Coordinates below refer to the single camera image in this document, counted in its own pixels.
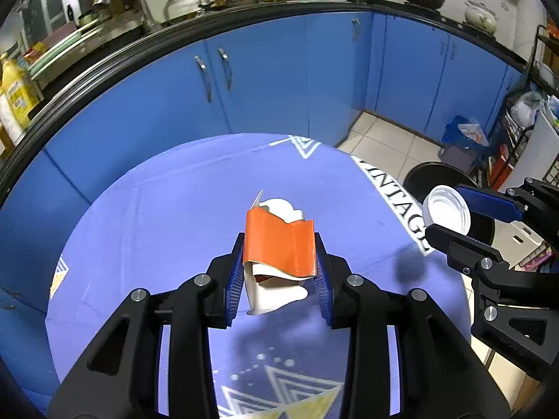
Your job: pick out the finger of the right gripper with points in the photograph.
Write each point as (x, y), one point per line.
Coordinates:
(489, 203)
(463, 253)

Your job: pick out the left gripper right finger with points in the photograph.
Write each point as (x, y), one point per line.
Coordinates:
(440, 375)

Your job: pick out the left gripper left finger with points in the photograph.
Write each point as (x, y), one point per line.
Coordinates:
(116, 375)

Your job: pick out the white round lid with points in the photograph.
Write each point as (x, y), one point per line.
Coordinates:
(445, 206)

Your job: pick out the orange white crushed carton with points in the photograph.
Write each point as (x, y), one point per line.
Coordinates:
(279, 255)

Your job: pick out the blue kitchen cabinets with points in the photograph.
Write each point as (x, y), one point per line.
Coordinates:
(299, 71)

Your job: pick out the blue plastic bag bin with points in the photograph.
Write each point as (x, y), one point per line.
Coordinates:
(464, 144)

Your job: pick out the black metal shelf rack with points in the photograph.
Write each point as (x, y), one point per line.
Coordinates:
(523, 133)

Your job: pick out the purple round tablecloth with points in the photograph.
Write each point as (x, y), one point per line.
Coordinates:
(164, 221)

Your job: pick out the white ceramic pot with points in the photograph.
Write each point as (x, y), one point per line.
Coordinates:
(480, 16)

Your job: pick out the yellow detergent bottle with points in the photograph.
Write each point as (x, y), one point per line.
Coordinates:
(19, 90)

